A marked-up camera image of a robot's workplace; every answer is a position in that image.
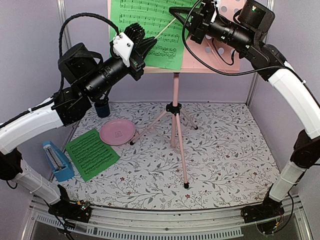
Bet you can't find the blue melodica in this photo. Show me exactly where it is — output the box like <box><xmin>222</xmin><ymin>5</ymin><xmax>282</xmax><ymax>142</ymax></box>
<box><xmin>43</xmin><ymin>141</ymin><xmax>75</xmax><ymax>182</ymax></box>

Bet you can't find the front aluminium rail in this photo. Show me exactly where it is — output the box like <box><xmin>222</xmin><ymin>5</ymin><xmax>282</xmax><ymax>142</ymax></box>
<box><xmin>22</xmin><ymin>196</ymin><xmax>313</xmax><ymax>240</ymax></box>

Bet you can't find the floral table mat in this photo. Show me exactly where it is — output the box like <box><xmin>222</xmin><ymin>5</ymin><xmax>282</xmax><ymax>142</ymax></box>
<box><xmin>62</xmin><ymin>103</ymin><xmax>280</xmax><ymax>210</ymax></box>

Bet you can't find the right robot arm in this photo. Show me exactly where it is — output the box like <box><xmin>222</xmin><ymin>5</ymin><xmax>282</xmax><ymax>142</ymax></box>
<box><xmin>169</xmin><ymin>0</ymin><xmax>320</xmax><ymax>218</ymax></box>

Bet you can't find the pink plate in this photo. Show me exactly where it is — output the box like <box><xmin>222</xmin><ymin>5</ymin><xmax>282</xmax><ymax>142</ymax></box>
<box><xmin>99</xmin><ymin>119</ymin><xmax>136</xmax><ymax>146</ymax></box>

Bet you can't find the dark blue cup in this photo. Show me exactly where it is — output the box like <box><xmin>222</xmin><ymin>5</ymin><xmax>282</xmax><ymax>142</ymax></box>
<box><xmin>94</xmin><ymin>98</ymin><xmax>110</xmax><ymax>118</ymax></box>

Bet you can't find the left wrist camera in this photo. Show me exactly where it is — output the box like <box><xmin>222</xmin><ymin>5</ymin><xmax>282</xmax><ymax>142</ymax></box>
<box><xmin>111</xmin><ymin>22</ymin><xmax>145</xmax><ymax>67</ymax></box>

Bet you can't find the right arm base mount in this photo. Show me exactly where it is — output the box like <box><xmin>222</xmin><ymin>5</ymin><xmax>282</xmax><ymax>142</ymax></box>
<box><xmin>240</xmin><ymin>196</ymin><xmax>285</xmax><ymax>235</ymax></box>

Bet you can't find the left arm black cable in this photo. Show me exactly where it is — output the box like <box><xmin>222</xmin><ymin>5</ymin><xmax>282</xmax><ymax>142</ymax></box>
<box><xmin>57</xmin><ymin>12</ymin><xmax>121</xmax><ymax>91</ymax></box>

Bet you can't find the green sheet music page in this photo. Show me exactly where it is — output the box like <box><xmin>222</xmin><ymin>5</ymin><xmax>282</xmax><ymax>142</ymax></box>
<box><xmin>109</xmin><ymin>0</ymin><xmax>195</xmax><ymax>70</ymax></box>

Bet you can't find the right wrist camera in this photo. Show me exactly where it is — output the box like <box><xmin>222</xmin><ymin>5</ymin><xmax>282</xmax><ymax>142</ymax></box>
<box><xmin>205</xmin><ymin>0</ymin><xmax>222</xmax><ymax>14</ymax></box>

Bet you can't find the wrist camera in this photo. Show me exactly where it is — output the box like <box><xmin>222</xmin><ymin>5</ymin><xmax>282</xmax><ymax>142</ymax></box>
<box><xmin>205</xmin><ymin>0</ymin><xmax>222</xmax><ymax>14</ymax></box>
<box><xmin>111</xmin><ymin>22</ymin><xmax>145</xmax><ymax>67</ymax></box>

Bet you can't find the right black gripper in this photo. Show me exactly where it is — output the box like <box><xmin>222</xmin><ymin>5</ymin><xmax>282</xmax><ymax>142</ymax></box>
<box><xmin>169</xmin><ymin>2</ymin><xmax>255</xmax><ymax>53</ymax></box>

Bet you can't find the green sheet music stack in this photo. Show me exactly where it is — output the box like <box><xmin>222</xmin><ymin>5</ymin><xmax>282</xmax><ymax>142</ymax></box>
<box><xmin>65</xmin><ymin>129</ymin><xmax>120</xmax><ymax>182</ymax></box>

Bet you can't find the aluminium frame post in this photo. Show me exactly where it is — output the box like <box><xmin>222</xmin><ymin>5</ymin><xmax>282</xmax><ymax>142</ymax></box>
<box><xmin>245</xmin><ymin>0</ymin><xmax>275</xmax><ymax>108</ymax></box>
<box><xmin>56</xmin><ymin>0</ymin><xmax>87</xmax><ymax>106</ymax></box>

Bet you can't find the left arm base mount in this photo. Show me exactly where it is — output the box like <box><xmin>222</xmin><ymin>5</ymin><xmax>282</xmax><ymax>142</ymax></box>
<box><xmin>48</xmin><ymin>184</ymin><xmax>92</xmax><ymax>223</ymax></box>

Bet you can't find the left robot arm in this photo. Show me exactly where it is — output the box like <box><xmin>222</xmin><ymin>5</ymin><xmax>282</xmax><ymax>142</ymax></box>
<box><xmin>0</xmin><ymin>33</ymin><xmax>157</xmax><ymax>217</ymax></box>

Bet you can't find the left aluminium frame post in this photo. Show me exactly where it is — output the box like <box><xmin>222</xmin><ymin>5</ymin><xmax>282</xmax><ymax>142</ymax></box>
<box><xmin>56</xmin><ymin>0</ymin><xmax>87</xmax><ymax>106</ymax></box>

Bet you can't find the pink music stand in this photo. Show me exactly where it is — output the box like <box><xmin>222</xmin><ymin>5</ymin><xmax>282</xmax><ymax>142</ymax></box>
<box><xmin>106</xmin><ymin>0</ymin><xmax>247</xmax><ymax>189</ymax></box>

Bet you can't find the right aluminium frame post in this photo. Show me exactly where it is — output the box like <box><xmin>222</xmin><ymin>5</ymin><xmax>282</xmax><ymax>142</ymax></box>
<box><xmin>245</xmin><ymin>0</ymin><xmax>275</xmax><ymax>108</ymax></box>

